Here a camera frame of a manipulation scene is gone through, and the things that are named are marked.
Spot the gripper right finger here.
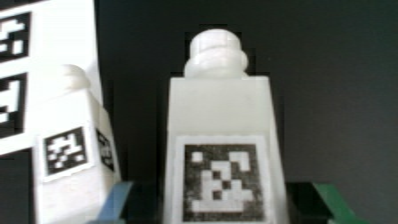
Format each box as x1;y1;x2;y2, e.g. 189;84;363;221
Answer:
287;182;370;224

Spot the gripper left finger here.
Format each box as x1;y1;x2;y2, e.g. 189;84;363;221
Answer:
86;181;157;224

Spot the white leg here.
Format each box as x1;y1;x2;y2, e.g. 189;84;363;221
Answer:
31;65;121;224
162;29;290;224

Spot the white leg behind tabletop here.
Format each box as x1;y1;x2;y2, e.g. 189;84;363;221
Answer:
31;65;121;224

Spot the white marker base plate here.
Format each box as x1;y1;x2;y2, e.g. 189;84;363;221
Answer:
0;0;102;155

